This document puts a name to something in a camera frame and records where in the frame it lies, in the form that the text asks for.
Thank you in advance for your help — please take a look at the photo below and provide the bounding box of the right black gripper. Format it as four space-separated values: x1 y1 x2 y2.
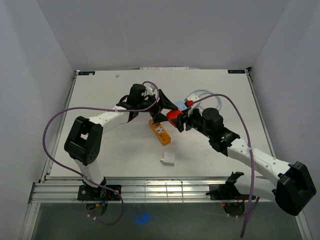
171 106 213 139

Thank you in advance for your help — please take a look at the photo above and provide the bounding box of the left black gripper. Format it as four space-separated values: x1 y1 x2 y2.
137 89 178 124

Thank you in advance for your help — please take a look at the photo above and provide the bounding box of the red cube socket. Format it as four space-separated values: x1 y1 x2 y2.
166 109 183 128

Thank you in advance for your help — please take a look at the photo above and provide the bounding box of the light blue round socket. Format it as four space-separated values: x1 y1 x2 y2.
174 100 188 111

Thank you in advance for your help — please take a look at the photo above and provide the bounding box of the orange power strip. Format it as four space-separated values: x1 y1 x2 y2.
148 119 172 146

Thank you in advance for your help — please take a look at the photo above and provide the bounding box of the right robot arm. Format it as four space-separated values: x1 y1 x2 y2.
151 107 317 216

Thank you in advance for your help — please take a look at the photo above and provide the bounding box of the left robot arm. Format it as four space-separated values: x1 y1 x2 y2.
64 83 178 200

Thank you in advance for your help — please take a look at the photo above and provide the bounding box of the white charger adapter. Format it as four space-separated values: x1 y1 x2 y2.
159 152 176 167

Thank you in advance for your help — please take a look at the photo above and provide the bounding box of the black corner label left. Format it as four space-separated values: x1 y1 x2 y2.
77 71 96 76

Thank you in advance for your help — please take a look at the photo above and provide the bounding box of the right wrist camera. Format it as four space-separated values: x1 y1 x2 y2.
184 93 201 116

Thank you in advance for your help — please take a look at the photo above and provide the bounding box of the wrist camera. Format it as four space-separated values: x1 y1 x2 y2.
184 93 201 116
146 83 157 96

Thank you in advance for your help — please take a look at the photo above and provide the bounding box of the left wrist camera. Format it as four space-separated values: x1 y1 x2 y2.
146 83 157 96

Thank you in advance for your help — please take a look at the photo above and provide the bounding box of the light blue socket cable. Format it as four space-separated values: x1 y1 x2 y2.
192 89 223 111

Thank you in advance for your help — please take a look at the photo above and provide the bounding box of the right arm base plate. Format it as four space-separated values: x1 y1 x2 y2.
206 184 249 200

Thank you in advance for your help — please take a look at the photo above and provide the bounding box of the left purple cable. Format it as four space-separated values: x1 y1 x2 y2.
42 80 161 226

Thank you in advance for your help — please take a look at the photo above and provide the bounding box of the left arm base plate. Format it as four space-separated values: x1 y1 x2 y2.
77 185 120 201

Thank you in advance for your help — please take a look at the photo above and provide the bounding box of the aluminium front rail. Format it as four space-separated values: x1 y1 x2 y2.
27 180 301 204

